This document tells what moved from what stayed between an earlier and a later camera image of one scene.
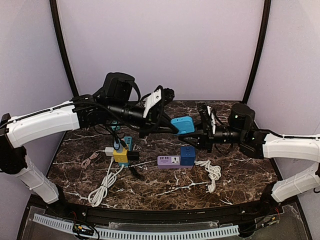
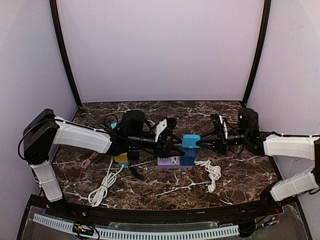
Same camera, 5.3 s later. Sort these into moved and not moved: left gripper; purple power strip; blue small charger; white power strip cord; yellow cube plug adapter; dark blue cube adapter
Moved: blue small charger; left gripper
Not moved: white power strip cord; dark blue cube adapter; yellow cube plug adapter; purple power strip
